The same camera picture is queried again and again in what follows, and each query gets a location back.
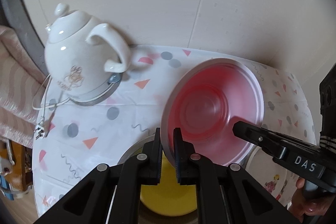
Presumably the white patterned tablecloth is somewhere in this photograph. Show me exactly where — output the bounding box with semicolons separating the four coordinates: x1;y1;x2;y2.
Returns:
33;46;316;215

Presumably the white floral plate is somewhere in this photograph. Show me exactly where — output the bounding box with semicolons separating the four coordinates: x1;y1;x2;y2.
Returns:
245;147;298;207

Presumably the stainless steel bowl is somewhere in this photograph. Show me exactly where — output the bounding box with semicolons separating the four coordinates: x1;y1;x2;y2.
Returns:
115;134;261;224

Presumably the person's right hand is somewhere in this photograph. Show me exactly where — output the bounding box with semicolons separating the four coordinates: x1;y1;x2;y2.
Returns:
289;178;335;223

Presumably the white kettle power cord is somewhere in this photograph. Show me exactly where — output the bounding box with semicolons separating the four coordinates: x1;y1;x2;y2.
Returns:
32;74;72;140

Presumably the white ceramic electric kettle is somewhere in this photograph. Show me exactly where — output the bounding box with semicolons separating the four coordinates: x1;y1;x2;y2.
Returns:
45;3;131;106

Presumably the red plastic bowl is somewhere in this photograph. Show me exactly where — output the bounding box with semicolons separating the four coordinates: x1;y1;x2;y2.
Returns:
161;58;264;166

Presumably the pink striped cloth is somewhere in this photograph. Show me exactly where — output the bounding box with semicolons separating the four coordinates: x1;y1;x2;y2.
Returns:
1;26;45;148

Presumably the yellow plastic bowl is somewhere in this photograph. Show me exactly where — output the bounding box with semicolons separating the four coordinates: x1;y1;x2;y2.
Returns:
140;155;197;217

